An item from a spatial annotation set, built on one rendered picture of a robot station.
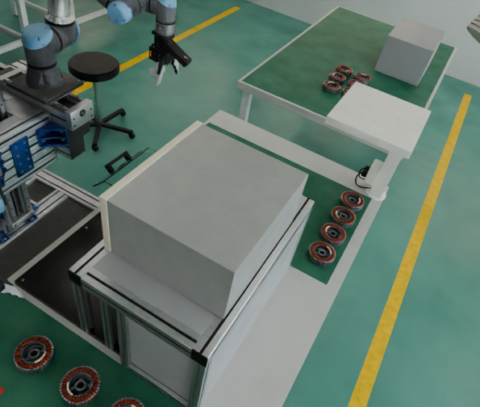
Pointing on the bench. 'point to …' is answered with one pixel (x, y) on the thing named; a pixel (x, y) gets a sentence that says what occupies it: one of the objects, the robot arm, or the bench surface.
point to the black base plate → (43, 272)
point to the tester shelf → (102, 287)
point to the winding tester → (202, 215)
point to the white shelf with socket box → (379, 130)
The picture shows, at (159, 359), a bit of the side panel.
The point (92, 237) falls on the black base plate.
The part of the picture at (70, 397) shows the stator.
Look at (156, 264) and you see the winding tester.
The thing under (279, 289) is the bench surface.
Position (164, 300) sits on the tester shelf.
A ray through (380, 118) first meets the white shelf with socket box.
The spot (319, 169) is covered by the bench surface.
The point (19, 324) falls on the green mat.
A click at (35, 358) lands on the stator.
